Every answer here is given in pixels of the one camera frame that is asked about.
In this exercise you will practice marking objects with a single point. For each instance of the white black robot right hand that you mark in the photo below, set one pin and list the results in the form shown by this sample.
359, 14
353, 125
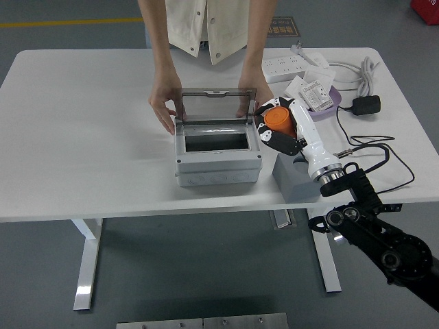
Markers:
312, 140

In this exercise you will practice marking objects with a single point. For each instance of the person's right hand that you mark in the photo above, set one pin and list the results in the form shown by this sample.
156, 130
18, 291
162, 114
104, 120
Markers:
163, 96

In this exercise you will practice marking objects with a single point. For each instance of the person's left hand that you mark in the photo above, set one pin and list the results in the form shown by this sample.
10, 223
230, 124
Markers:
262, 89

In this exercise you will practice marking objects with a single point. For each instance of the orange cylindrical battery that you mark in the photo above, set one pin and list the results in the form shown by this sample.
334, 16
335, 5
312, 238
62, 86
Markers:
279, 120

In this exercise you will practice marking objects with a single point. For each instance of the smoky clear hinged box lid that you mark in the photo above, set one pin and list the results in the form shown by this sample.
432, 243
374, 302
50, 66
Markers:
212, 103

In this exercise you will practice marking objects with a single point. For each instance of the grey plastic junction box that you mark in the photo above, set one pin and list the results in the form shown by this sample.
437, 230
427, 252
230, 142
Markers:
219, 168

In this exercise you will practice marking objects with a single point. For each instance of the person's right forearm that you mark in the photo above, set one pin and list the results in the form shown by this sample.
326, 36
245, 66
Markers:
159, 44

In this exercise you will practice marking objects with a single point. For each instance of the person's left forearm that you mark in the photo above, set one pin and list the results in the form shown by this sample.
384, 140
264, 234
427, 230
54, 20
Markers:
257, 48

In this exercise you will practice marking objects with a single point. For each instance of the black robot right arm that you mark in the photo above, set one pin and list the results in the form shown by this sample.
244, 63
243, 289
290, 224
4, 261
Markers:
370, 229

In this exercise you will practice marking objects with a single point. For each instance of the small white adapter box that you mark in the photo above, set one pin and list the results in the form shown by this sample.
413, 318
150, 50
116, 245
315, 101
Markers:
319, 61

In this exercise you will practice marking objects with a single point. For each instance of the silver floor outlet box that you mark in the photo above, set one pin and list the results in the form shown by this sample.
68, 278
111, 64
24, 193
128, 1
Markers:
283, 219

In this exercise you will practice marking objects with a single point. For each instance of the purple plastic tray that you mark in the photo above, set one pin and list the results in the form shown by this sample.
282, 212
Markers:
322, 114

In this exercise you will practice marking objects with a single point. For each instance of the white power strip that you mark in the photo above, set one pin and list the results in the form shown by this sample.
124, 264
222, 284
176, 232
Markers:
288, 66

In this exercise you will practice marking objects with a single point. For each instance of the grey block holder with hole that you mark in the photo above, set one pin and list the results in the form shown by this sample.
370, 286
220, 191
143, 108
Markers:
295, 188

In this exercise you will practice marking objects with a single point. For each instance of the white three-pin plug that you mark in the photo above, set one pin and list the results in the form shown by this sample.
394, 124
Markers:
297, 47

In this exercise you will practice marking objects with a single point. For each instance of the brown floor sign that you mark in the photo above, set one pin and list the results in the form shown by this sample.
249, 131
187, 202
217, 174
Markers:
288, 29

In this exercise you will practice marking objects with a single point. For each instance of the black power adapter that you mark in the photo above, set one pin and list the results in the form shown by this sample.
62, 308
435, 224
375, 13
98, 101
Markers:
367, 104

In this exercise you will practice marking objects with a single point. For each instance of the white table leg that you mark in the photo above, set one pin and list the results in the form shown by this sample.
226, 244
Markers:
89, 260
326, 257

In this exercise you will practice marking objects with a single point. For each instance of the yellow floor tape line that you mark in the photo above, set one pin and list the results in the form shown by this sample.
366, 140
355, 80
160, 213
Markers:
68, 23

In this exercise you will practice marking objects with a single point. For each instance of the red object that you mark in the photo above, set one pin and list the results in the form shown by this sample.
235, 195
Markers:
428, 10

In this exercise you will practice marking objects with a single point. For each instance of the grey metal plate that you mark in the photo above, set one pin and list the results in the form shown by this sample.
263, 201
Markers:
159, 324
245, 321

